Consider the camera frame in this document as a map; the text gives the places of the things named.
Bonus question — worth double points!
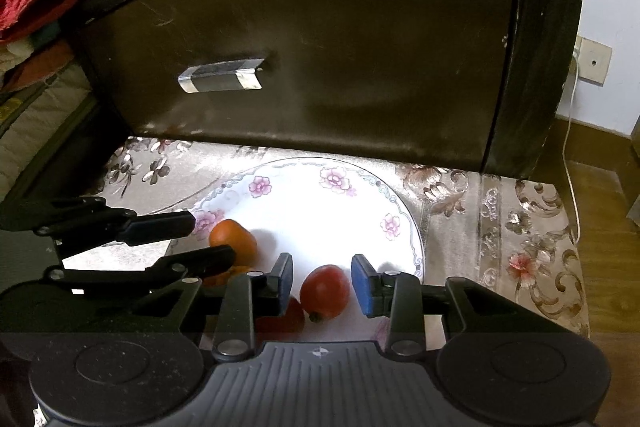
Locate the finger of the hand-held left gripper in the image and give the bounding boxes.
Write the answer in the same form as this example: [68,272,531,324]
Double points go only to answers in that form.
[42,244,237,303]
[0,196,197,259]

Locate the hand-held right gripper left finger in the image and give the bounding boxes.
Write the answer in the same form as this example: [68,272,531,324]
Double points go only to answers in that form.
[132,252,295,362]

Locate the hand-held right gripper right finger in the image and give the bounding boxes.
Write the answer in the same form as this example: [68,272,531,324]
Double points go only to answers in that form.
[351,253,566,361]

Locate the orange tangerine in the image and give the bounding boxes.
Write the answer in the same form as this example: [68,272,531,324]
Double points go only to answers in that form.
[208,219,259,266]
[202,263,253,289]

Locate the red tomato with stem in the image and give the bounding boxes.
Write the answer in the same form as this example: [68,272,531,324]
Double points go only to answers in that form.
[299,264,351,323]

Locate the small red tomato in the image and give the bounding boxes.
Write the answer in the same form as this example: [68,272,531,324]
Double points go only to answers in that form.
[255,297,306,344]

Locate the white floral bowl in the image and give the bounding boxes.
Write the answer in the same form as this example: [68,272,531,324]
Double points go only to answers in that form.
[165,157,426,344]

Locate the floral beige mat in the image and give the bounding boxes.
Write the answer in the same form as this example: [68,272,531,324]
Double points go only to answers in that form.
[62,136,592,339]

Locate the beige mattress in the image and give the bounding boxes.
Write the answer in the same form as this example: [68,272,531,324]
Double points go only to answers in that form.
[0,57,101,195]

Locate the dark wooden drawer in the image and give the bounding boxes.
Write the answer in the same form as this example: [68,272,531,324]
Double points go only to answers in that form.
[82,0,522,174]

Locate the silver black drawer handle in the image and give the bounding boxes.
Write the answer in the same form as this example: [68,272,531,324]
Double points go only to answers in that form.
[177,56,264,94]

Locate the white cable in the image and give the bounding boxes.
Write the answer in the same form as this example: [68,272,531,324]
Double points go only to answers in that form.
[562,49,584,242]

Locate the wall socket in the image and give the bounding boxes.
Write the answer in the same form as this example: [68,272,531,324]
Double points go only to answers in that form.
[572,36,614,86]

